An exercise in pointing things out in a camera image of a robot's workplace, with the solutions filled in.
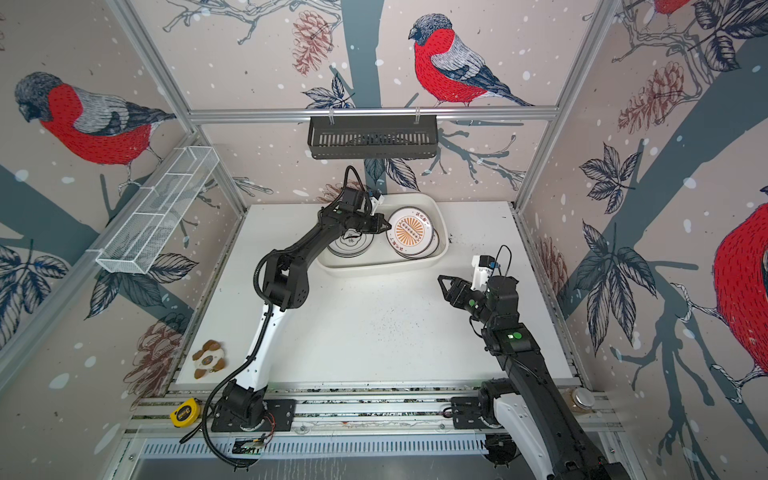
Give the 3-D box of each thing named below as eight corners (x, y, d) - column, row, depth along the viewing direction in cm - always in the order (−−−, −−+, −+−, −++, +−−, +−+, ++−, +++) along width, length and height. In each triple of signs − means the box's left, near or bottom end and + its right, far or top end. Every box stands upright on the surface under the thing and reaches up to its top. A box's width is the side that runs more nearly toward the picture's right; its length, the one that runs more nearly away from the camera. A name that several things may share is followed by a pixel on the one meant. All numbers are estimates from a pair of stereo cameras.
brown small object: (200, 381, 81) (193, 378, 78) (197, 352, 86) (190, 348, 84) (227, 368, 83) (221, 364, 81) (222, 341, 89) (216, 336, 86)
